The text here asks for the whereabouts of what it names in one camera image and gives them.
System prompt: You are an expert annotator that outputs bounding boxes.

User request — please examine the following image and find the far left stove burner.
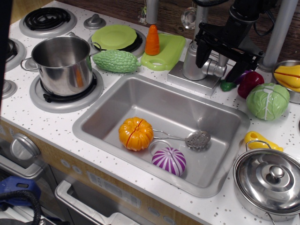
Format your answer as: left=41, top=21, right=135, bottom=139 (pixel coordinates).
left=5, top=38, right=26, bottom=72

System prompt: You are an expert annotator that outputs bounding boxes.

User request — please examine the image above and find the light green plastic plate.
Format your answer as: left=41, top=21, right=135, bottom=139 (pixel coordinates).
left=91, top=24, right=137, bottom=50

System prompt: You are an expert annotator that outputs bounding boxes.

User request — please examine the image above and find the grey support pole back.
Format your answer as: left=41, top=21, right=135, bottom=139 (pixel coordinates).
left=146, top=0, right=159, bottom=24

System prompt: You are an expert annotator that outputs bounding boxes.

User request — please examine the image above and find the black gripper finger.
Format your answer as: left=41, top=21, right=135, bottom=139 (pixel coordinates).
left=195, top=39, right=213, bottom=68
left=226, top=55, right=253, bottom=83

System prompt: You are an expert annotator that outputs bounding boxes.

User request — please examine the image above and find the purple white toy onion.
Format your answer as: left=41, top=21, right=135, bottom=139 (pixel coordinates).
left=151, top=147, right=187, bottom=176

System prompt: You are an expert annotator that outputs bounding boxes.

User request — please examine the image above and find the grey stove knob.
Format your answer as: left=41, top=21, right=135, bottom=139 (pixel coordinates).
left=83, top=14, right=106, bottom=30

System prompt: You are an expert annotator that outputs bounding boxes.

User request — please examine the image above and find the stove burner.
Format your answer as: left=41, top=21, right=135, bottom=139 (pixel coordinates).
left=30, top=68, right=104, bottom=113
left=5, top=38, right=26, bottom=72
left=90, top=30, right=145, bottom=58
left=19, top=7, right=77, bottom=38

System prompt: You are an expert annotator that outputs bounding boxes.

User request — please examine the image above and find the stainless steel sink basin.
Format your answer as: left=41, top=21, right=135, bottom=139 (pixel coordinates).
left=73, top=75, right=250, bottom=197

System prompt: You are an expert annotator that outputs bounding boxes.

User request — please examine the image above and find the back left stove burner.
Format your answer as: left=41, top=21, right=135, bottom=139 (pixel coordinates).
left=19, top=7, right=77, bottom=38

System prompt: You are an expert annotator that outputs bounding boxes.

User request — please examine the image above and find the orange toy pumpkin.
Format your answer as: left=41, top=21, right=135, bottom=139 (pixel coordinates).
left=119, top=117, right=154, bottom=151

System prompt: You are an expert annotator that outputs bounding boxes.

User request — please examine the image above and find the metal slotted skimmer spoon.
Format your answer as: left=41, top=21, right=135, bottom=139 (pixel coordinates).
left=153, top=129, right=211, bottom=150

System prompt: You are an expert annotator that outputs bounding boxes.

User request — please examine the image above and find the blue clamp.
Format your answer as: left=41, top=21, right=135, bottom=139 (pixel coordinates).
left=0, top=176, right=41, bottom=210

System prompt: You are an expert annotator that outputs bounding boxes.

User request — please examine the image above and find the dark foreground pole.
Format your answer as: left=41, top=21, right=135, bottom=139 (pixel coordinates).
left=0, top=0, right=13, bottom=102

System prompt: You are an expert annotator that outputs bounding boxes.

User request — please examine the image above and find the yellow toy banana piece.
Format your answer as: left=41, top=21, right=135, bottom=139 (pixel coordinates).
left=244, top=131, right=284, bottom=152

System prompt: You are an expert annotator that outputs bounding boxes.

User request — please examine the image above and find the lidded stainless steel pot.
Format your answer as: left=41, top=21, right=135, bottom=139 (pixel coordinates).
left=233, top=145, right=300, bottom=225

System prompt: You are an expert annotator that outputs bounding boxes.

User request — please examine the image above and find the grey support pole right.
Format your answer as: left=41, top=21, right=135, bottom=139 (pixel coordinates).
left=259, top=0, right=298, bottom=72

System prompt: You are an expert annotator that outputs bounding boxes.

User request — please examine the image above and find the silver toy faucet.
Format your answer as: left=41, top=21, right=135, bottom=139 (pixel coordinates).
left=167, top=0, right=225, bottom=97

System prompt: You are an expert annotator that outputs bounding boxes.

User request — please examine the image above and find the front stove burner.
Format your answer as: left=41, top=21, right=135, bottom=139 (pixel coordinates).
left=30, top=68, right=104, bottom=113

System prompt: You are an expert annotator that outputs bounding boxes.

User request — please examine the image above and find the small steel bowl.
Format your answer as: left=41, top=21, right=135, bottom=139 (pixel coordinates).
left=272, top=60, right=300, bottom=104

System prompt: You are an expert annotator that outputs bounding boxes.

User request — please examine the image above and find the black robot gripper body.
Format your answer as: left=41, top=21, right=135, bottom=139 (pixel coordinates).
left=195, top=22, right=265, bottom=64

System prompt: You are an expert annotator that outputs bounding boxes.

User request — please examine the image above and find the purple toy eggplant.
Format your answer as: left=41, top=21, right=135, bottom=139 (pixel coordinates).
left=220, top=70, right=252, bottom=92

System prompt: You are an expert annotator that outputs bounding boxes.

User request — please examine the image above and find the black cable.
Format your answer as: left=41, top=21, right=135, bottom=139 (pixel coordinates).
left=0, top=190, right=43, bottom=225

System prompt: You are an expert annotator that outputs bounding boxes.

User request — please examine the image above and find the green toy bitter melon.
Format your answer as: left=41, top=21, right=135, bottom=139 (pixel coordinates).
left=92, top=50, right=141, bottom=73

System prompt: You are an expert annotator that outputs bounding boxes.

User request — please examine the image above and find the yellow toy fruit in bowl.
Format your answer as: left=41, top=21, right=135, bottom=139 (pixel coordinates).
left=274, top=65, right=300, bottom=89

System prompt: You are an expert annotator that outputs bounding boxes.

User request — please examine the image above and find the orange toy carrot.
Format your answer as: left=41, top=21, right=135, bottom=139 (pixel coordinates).
left=144, top=24, right=160, bottom=55

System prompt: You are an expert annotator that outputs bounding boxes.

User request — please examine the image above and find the grey support pole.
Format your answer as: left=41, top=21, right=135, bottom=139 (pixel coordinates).
left=259, top=0, right=298, bottom=72
left=146, top=0, right=159, bottom=24

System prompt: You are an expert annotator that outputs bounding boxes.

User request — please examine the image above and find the tall stainless steel pot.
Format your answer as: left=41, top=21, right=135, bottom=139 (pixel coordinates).
left=20, top=35, right=101, bottom=97

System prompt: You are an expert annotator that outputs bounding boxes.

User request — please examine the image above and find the clear hanging ball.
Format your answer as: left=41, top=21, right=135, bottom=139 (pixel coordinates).
left=181, top=7, right=197, bottom=30

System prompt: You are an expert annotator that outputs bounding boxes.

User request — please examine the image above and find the green plastic cutting board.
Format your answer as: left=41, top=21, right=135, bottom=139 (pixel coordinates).
left=141, top=33, right=186, bottom=71

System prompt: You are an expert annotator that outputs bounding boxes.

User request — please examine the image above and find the silver faucet lever handle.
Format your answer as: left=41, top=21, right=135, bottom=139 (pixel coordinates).
left=202, top=54, right=229, bottom=78

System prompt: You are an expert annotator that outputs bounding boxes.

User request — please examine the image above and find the red toy bell pepper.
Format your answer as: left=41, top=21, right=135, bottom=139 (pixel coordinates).
left=237, top=71, right=264, bottom=98

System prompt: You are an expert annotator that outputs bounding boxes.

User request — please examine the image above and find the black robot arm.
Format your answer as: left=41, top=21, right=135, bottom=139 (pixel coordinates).
left=195, top=0, right=277, bottom=83

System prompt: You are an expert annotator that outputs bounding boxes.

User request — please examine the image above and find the green toy cabbage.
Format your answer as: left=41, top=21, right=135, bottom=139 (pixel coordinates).
left=246, top=83, right=290, bottom=121

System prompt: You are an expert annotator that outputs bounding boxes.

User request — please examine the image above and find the oven door handle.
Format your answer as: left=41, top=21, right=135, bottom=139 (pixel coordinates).
left=55, top=180, right=137, bottom=225

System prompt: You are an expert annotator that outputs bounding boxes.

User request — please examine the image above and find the round grey oven knob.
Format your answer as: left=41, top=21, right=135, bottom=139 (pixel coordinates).
left=10, top=133, right=41, bottom=161

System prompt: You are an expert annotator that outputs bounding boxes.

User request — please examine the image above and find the back right stove burner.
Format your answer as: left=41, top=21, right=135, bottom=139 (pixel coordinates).
left=90, top=30, right=145, bottom=58

